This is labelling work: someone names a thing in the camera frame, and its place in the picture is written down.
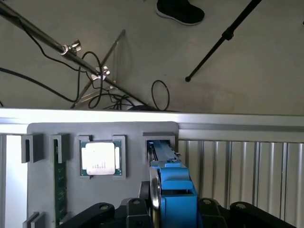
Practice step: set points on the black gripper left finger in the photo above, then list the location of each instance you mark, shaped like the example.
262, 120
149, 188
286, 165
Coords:
135, 213

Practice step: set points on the chrome light stand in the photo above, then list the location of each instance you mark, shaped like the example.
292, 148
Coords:
59, 48

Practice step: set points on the green RAM stick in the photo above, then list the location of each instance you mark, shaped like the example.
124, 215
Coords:
60, 185

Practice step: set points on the black tripod leg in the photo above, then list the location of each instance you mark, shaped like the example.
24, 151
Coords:
229, 33

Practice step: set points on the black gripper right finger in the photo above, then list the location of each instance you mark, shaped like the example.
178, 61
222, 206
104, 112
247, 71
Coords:
211, 213

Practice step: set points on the black shoe white sole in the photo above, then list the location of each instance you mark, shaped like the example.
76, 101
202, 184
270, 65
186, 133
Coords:
180, 12

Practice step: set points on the grey parts rack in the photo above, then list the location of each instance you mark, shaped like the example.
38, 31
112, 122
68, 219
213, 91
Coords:
71, 133

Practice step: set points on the silver CPU chip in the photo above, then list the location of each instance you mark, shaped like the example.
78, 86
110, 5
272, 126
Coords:
99, 156

